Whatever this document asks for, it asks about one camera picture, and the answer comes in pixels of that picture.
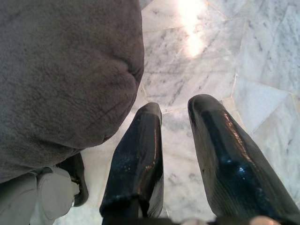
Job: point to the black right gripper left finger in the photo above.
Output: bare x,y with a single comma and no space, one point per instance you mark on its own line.
133,164

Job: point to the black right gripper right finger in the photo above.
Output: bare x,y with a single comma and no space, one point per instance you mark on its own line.
234,164

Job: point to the dark grey fabric sofa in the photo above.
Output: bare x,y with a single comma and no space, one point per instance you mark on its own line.
58,70

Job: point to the silver robot right leg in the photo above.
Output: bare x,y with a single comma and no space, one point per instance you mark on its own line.
47,192

